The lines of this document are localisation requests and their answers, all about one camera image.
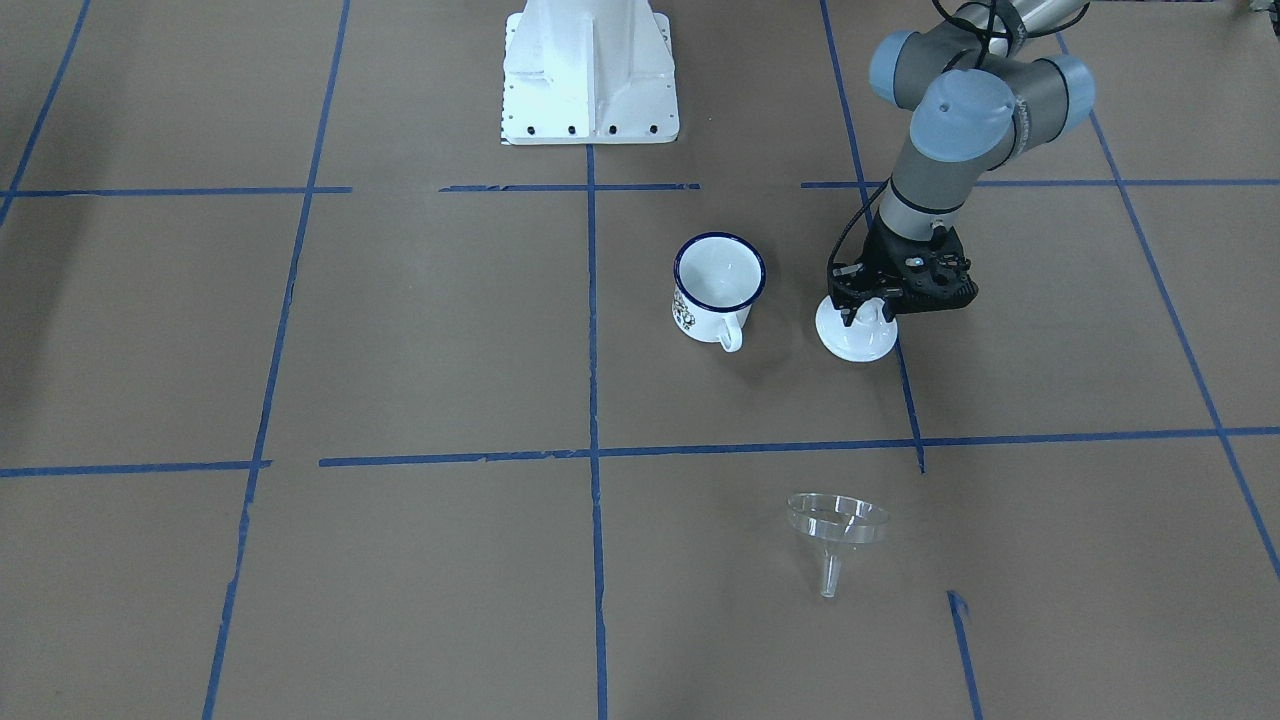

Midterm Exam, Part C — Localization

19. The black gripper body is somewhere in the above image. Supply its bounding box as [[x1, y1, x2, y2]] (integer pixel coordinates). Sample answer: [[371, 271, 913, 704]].
[[827, 222, 979, 316]]

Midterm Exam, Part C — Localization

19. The white ceramic lid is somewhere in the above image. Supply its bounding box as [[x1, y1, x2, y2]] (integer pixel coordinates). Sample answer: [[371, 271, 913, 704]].
[[815, 297, 899, 363]]

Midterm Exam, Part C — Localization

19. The clear glass funnel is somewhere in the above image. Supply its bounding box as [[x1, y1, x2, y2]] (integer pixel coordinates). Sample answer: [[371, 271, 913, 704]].
[[786, 492, 891, 600]]

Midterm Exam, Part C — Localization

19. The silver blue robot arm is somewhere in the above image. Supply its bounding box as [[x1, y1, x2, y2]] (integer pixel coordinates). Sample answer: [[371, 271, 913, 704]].
[[818, 1, 1096, 327]]

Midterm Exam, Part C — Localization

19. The white enamel mug blue rim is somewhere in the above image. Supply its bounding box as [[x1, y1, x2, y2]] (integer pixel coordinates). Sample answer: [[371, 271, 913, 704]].
[[671, 232, 767, 354]]

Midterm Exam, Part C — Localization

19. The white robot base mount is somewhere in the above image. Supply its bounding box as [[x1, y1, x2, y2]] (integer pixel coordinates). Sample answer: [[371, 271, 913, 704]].
[[500, 1, 681, 146]]

